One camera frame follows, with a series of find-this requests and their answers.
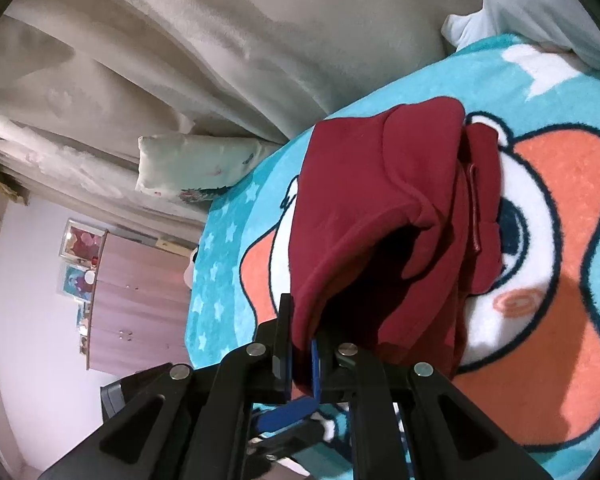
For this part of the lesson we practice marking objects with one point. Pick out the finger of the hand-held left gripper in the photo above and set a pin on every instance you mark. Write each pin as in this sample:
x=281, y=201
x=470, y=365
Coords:
x=285, y=412

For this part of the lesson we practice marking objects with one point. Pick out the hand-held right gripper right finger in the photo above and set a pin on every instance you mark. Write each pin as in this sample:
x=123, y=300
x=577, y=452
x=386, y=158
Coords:
x=380, y=400

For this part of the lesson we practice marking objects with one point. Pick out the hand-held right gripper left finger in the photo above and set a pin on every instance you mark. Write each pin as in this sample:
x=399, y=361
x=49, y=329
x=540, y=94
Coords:
x=230, y=390

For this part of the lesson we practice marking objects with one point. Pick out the dark red sweater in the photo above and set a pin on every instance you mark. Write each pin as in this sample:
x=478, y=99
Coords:
x=380, y=200

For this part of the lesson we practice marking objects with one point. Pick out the black rectangular object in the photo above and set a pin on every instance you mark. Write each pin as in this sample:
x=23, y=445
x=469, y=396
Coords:
x=117, y=395

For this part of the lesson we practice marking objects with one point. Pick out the pink wooden wardrobe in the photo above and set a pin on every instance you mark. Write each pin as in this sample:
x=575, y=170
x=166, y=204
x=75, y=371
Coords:
x=140, y=300

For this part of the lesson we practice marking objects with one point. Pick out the turquoise star cartoon blanket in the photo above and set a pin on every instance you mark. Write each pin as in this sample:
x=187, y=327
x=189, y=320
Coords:
x=555, y=335

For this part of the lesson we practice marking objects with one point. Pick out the framed pink flower picture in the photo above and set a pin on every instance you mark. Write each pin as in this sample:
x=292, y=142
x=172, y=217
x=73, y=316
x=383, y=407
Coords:
x=82, y=240

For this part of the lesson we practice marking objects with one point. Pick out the cream floral pillow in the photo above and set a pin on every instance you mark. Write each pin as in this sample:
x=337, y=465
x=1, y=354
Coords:
x=190, y=160

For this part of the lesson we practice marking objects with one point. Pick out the beige curtain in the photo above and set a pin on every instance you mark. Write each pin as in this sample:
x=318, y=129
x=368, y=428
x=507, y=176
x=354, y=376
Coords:
x=230, y=35

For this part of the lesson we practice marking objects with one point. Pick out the pale blue plush toy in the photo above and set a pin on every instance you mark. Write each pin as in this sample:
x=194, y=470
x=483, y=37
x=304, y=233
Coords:
x=530, y=0

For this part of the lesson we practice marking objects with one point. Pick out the blue wall picture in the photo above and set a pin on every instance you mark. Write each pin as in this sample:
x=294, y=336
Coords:
x=79, y=281

